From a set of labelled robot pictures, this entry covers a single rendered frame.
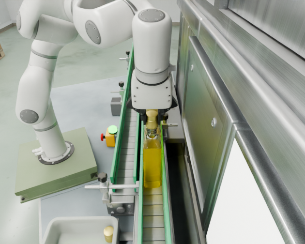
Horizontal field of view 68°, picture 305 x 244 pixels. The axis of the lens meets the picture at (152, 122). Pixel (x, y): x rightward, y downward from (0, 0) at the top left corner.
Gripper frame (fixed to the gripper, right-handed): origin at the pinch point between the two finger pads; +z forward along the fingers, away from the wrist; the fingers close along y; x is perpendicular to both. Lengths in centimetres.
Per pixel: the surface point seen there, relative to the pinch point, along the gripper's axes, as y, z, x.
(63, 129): 48, 52, -35
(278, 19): -17.0, -33.1, 10.5
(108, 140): 21, 44, -22
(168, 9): -52, 228, -550
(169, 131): -8.3, 35.0, -19.9
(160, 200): -2.5, 25.8, 14.6
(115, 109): 21, 51, -48
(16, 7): 336, 220, -553
